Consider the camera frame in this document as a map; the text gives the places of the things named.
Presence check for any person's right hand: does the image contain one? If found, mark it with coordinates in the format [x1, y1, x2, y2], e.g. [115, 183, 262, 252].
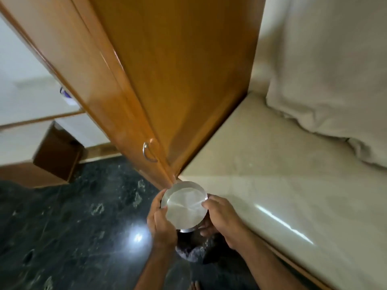
[198, 195, 252, 250]

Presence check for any person's left hand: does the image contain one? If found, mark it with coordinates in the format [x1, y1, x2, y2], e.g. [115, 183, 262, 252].
[147, 190, 178, 249]

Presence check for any round steel container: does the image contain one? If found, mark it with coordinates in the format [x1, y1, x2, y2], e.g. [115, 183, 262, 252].
[160, 180, 209, 233]

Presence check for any person's right forearm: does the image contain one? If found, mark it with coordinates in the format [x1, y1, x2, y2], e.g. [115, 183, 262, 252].
[231, 229, 309, 290]

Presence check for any person's left forearm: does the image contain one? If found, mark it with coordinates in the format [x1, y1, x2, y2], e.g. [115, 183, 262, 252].
[134, 240, 178, 290]

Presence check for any tall wooden cabinet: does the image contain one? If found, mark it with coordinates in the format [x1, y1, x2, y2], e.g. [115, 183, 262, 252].
[0, 0, 267, 191]

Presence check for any purple and white object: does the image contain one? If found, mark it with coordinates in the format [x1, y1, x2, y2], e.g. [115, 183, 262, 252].
[59, 86, 77, 106]

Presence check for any white cloth sheet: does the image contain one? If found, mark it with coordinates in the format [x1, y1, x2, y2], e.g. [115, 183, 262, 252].
[250, 0, 387, 170]

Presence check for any curved metal cabinet handle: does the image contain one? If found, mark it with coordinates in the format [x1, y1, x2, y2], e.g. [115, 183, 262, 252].
[142, 141, 158, 163]

